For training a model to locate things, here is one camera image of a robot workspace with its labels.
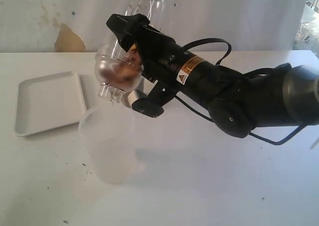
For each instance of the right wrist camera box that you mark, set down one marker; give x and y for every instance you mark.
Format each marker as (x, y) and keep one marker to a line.
(133, 96)

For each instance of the clear dome lid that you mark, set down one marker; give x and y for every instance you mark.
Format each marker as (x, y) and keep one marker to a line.
(105, 56)

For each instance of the gold coins and cork pieces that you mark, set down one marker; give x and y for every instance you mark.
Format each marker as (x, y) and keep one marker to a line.
(127, 74)

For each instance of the white square tray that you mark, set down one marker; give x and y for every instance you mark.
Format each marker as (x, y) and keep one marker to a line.
(48, 102)

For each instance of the clear plastic shaker cup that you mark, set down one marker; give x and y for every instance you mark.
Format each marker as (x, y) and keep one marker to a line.
(123, 25)

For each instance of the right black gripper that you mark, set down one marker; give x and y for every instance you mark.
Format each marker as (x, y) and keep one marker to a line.
(161, 55)

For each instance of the stainless steel cup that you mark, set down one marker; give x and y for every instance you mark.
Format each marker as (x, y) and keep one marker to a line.
(139, 87)

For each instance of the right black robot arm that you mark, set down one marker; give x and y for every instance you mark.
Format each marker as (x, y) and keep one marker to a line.
(236, 102)

